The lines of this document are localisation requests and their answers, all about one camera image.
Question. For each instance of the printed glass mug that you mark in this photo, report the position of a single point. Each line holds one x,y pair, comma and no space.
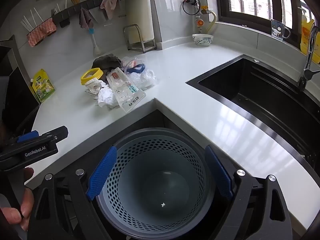
277,30

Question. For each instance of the white orange gas valve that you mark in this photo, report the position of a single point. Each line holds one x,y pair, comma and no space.
199,23

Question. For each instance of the purple grey hanging cloth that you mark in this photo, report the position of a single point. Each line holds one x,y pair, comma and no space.
85,17

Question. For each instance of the yellow seasoning pouch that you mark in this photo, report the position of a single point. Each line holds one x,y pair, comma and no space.
43,86

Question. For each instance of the person's left hand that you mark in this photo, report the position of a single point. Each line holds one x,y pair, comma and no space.
27,202

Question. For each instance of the clear plastic package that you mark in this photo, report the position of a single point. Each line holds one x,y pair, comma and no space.
125,90

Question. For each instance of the steel board rack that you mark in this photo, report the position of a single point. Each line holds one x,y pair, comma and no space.
138,38

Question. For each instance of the bundle of white sticks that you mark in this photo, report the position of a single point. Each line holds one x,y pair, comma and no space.
35,17

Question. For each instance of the dark grey towel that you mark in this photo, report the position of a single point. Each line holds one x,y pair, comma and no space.
106,62

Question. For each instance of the black kitchen appliance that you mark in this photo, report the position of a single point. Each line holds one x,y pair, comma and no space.
17,92

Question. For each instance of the pink wavy sponge cloth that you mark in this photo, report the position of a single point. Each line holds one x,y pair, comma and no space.
41,32

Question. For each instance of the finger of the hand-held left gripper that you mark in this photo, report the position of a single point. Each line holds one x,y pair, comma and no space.
58,132

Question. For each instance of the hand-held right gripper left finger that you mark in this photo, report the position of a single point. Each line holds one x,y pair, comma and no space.
101,173

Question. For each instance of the black kitchen sink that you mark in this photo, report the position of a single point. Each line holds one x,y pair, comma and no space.
250,92

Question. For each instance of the white patterned bowl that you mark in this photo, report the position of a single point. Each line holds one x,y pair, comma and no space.
203,40

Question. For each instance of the yellow lid container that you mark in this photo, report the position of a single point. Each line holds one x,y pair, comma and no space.
91,76

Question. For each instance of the chrome faucet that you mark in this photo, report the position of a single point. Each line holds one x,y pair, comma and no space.
310,52

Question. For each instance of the printed wrapper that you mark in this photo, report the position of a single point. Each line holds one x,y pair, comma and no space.
93,87

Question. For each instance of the black wall rail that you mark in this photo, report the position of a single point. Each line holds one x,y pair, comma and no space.
75,8

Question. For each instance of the blue white bottle brush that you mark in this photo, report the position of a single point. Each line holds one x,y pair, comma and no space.
94,42

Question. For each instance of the clear plastic bag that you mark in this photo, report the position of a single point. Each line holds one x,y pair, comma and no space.
146,78

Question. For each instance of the pink hanging cloth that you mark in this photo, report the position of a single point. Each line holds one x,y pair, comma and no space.
108,6

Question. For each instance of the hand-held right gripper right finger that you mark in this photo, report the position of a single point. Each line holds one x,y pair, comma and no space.
218,173

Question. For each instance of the white tissue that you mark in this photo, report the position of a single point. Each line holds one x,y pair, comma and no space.
106,96

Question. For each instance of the white cutting board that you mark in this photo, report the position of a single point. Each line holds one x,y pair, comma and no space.
140,10

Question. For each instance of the grey perforated trash basket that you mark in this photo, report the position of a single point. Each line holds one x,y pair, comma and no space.
155,187

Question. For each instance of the yellow detergent bottle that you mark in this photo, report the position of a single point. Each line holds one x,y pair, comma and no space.
306,30

